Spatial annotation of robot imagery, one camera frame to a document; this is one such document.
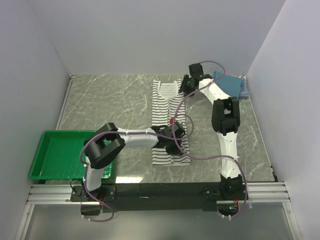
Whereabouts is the black white striped tank top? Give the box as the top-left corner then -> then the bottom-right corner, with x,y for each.
151,79 -> 191,167

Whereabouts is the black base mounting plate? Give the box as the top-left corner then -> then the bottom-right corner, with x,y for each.
69,182 -> 250,216

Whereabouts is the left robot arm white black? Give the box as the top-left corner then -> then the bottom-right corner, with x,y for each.
79,121 -> 187,201

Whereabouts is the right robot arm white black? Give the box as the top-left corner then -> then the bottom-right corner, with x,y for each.
179,63 -> 245,200

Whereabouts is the aluminium rail frame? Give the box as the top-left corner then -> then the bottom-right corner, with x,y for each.
16,182 -> 303,240

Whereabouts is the plain blue tank top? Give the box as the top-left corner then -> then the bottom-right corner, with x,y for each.
213,71 -> 243,98

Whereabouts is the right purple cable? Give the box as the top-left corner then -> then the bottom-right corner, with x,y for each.
169,60 -> 250,221

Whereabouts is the green plastic basket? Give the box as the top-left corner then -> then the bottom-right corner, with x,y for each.
27,129 -> 117,180

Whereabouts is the blue white striped tank top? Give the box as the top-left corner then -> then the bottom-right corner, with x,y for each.
239,75 -> 250,99

